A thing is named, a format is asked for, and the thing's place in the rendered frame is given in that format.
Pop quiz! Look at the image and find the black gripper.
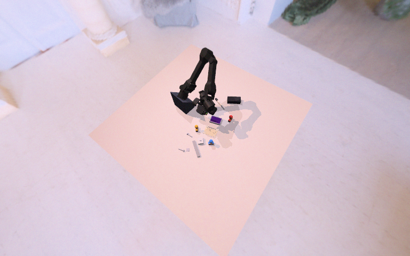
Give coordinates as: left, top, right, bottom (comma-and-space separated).
192, 98, 217, 115

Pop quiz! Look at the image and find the purple ink pad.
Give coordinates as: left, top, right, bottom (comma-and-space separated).
209, 115, 222, 125

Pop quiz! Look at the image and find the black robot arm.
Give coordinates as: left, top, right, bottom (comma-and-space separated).
177, 48, 217, 115

